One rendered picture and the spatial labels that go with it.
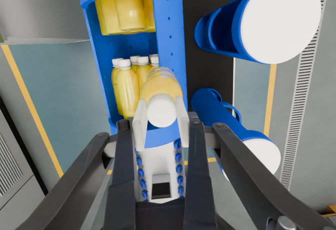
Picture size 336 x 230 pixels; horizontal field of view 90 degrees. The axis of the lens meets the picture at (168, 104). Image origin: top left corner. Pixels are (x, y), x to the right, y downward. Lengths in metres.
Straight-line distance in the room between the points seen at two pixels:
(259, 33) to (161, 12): 0.39
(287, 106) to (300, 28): 1.54
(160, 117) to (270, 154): 0.78
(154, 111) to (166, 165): 0.78
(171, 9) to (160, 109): 0.32
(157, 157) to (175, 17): 0.69
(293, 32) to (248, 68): 1.15
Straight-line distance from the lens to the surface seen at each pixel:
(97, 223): 1.09
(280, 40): 0.76
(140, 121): 0.16
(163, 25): 0.45
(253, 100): 2.02
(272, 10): 0.74
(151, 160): 0.95
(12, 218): 2.44
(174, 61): 0.47
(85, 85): 1.87
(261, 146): 0.89
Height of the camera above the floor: 1.66
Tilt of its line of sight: 69 degrees down
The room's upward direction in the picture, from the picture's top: 173 degrees clockwise
